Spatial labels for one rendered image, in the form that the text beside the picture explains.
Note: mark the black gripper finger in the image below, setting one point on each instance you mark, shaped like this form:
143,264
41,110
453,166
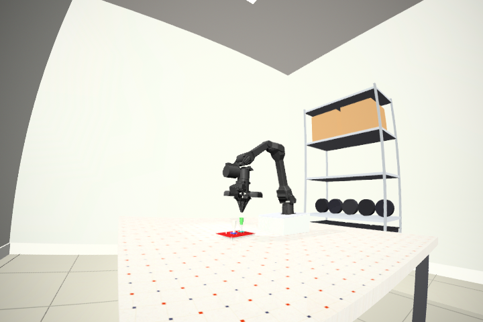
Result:
244,202
239,201

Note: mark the red circuit board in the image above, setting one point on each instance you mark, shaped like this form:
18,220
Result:
235,233

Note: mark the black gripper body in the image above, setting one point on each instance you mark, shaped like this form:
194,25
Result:
248,194

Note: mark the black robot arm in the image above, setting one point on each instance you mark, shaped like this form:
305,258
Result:
277,152

